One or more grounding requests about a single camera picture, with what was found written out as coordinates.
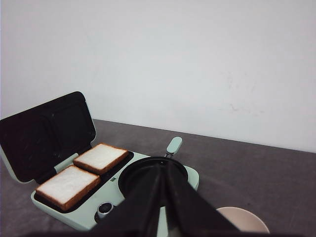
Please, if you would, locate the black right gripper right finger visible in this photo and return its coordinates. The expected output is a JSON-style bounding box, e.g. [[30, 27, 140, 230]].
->
[[165, 164, 241, 237]]

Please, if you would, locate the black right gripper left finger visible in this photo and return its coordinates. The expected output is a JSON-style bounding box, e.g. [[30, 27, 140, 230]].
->
[[91, 164, 163, 237]]

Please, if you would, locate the beige ribbed bowl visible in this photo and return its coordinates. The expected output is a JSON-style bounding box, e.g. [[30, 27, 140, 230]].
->
[[217, 206, 270, 234]]

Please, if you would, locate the toast bread slice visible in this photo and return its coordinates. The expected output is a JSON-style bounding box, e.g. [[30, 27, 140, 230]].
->
[[73, 143, 128, 175], [36, 165, 101, 211]]

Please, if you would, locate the mint green breakfast maker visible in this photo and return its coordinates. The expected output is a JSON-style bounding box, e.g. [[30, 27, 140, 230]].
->
[[0, 92, 199, 236]]

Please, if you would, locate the left silver control knob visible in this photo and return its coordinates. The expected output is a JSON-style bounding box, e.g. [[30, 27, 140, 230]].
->
[[97, 202, 114, 220]]

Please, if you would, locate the black round frying pan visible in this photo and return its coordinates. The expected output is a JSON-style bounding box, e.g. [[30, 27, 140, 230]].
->
[[118, 137, 189, 200]]

